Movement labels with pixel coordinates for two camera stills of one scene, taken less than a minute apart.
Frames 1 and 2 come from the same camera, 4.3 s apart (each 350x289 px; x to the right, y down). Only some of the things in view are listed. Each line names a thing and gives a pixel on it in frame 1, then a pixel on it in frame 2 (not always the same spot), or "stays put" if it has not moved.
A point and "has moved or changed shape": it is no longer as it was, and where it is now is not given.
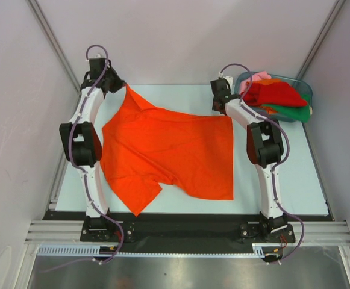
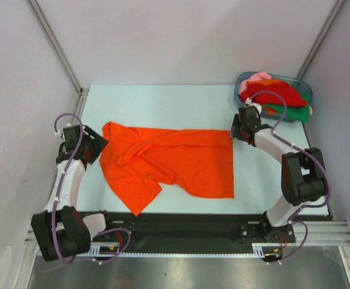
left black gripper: x=120 y=83 -> x=99 y=142
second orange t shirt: x=269 y=110 stays put
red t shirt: x=278 y=93 stays put
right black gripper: x=214 y=107 -> x=235 y=129
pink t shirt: x=262 y=75 stays put
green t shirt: x=300 y=113 stays put
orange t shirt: x=142 y=147 has moved or changed shape
